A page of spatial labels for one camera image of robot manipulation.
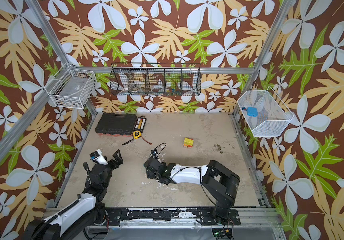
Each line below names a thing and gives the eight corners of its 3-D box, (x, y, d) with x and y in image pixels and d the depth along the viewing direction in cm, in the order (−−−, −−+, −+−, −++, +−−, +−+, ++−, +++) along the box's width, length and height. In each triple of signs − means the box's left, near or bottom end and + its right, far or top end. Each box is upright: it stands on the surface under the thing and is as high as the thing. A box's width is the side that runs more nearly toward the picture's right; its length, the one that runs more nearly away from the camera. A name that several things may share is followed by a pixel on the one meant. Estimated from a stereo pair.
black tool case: (96, 137, 107) (93, 132, 103) (104, 116, 120) (102, 112, 116) (133, 137, 107) (131, 132, 103) (137, 116, 120) (136, 112, 116)
